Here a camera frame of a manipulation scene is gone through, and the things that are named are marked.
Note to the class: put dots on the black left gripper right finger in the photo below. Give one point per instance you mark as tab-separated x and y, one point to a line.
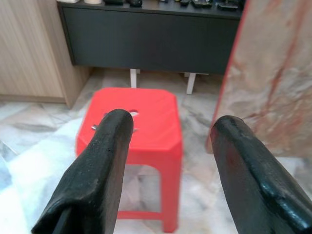
256	185

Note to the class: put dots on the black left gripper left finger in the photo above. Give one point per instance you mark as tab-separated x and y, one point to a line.
97	170

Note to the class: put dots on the red plastic stool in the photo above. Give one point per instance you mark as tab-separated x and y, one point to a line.
156	117

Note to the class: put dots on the white sideboard leg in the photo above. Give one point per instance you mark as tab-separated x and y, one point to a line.
191	84
134	78

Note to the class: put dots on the marble table with red edge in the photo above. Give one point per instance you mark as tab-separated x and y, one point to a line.
275	73

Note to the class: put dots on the light wooden cabinet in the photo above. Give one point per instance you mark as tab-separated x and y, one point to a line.
31	53

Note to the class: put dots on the black low sideboard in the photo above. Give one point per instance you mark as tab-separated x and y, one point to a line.
151	39

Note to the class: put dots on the clear tape roll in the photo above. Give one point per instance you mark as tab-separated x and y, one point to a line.
92	1

